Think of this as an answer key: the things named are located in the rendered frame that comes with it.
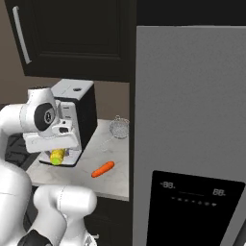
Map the grey fridge door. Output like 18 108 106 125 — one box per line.
132 25 246 246

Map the orange carrot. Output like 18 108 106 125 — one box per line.
90 160 115 179

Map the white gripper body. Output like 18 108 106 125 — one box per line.
22 130 82 154

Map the silver cupboard handle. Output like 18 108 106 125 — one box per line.
12 6 33 65

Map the black and white coffee machine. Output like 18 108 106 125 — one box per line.
38 79 98 168

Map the black wall cupboard door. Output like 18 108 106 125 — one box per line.
4 0 136 83

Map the black hob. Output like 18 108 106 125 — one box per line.
4 133 40 170

